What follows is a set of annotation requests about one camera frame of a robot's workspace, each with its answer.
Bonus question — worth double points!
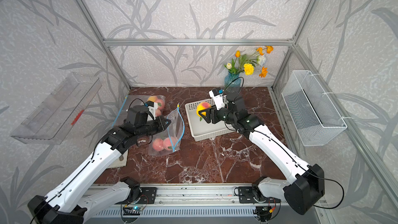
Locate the yellow peach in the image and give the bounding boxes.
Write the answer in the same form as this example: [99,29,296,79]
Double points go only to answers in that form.
[197,102,211,117]

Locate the pink peach top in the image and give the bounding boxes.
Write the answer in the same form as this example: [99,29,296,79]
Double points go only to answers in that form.
[163,136,178,151]

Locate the pink peach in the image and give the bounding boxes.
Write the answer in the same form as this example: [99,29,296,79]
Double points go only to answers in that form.
[152,139,164,152]
[148,95,158,103]
[163,136,178,151]
[155,99,165,110]

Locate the white plastic fruit basket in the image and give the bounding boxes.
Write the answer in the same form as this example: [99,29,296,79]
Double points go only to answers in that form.
[185,99,234,142]

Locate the pink peach bottom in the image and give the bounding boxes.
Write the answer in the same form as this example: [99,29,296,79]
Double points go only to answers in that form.
[155,99,165,110]

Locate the clear zip-top bag blue zipper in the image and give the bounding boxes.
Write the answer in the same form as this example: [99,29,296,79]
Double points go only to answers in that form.
[112,95,165,127]

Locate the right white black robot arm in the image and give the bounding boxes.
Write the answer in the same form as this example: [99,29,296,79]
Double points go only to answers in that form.
[198,88,325,215]

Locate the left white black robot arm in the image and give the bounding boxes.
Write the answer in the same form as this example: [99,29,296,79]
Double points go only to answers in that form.
[28,105,172,224]

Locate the blue glass vase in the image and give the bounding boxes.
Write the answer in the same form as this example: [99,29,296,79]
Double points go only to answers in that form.
[224,72,241,91]

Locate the orange yellow artificial flowers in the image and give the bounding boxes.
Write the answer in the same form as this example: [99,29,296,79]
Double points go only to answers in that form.
[224,46,274,78]

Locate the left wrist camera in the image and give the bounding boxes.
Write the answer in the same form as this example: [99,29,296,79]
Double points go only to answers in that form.
[146,101,162,118]

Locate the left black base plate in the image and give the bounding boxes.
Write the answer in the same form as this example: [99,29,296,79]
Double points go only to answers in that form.
[121,187,157,204]

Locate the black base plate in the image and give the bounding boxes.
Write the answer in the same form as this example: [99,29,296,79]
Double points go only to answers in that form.
[235,186,281,204]
[121,187,157,204]

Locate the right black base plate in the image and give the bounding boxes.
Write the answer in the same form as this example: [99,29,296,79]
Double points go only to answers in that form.
[235,186,281,204]

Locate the white wire mesh basket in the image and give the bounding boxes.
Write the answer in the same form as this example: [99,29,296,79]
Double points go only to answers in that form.
[282,70,347,147]

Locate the clear plastic wall shelf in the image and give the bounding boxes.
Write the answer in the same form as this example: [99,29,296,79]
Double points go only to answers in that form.
[10,73,102,145]

